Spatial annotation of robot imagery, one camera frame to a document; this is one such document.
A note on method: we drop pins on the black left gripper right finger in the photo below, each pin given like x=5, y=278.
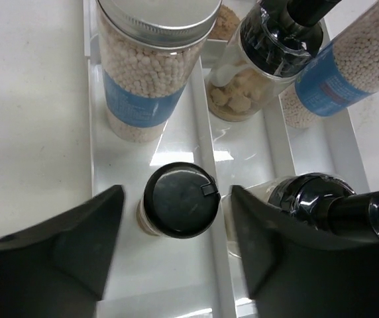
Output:
x=293, y=270

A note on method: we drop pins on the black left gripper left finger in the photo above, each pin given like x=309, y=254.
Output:
x=59, y=267

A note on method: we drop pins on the black stopper jar white contents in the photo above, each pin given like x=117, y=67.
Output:
x=324, y=202

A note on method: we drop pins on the black cap spice bottle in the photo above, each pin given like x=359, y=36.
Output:
x=180, y=200

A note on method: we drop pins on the black stopper jar brown contents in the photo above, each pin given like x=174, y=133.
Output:
x=269, y=48

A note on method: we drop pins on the white cap blue label jar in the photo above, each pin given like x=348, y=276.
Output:
x=148, y=50

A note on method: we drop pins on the pink cap spice jar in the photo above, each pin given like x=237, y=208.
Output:
x=226, y=23

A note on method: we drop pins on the white divided organizer tray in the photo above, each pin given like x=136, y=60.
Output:
x=165, y=277

